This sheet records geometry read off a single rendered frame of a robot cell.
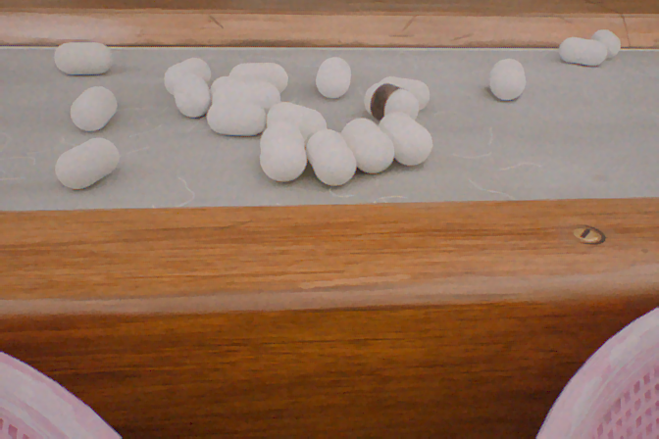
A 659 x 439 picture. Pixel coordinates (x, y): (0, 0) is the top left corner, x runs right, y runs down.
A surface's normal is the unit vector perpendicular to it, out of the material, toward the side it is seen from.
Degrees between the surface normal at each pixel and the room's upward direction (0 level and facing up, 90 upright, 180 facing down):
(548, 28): 45
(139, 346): 90
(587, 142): 0
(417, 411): 90
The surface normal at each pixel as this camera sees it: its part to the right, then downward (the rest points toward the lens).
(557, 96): 0.03, -0.88
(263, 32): 0.08, -0.30
